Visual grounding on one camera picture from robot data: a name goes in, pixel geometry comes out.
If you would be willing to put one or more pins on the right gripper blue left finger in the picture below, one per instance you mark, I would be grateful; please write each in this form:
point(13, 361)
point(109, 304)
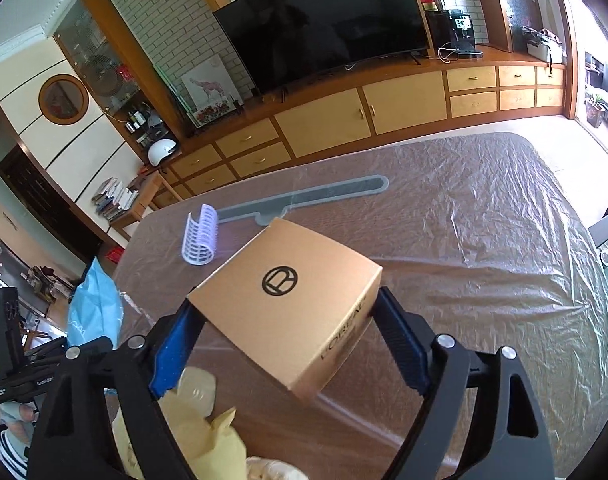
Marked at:
point(173, 338)

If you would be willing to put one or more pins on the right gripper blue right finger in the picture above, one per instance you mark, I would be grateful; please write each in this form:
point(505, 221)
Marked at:
point(408, 338)

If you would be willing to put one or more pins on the blue paper bag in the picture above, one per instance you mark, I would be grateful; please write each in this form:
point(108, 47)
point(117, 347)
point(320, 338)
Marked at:
point(95, 309)

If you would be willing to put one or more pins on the yellow paper bag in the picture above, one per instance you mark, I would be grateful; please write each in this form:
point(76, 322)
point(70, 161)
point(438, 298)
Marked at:
point(210, 445)

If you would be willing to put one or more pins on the gold cardboard box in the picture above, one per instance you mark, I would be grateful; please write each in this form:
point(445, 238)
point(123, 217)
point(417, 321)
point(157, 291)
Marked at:
point(294, 302)

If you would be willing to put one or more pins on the person's left hand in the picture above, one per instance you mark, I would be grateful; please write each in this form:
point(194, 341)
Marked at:
point(19, 417)

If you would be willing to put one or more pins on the red plastic basket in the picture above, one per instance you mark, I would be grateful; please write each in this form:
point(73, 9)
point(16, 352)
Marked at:
point(114, 254)

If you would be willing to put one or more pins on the stack of books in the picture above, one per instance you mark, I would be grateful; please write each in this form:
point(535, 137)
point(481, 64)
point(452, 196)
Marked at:
point(113, 199)

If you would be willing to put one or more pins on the small wooden side table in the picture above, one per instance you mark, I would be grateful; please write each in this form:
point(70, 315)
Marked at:
point(147, 191)

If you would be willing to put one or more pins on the white helmet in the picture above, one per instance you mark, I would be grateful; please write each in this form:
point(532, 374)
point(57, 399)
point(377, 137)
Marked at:
point(160, 150)

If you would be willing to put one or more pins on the long wooden cabinet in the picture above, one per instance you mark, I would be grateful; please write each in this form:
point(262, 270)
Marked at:
point(379, 103)

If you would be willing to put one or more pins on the framed animal picture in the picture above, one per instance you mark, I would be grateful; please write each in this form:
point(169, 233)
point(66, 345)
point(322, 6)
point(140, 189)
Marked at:
point(212, 91)

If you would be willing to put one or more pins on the black coffee machine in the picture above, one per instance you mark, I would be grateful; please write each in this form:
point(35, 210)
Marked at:
point(452, 34)

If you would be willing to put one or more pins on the glass display cabinet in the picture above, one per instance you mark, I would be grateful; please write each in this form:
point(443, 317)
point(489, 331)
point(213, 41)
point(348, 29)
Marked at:
point(119, 75)

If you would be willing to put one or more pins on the black flat television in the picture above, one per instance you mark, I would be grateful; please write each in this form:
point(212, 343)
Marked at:
point(280, 42)

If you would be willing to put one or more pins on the round wooden wall frame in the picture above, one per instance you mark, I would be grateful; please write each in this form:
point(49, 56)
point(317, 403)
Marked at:
point(63, 99)

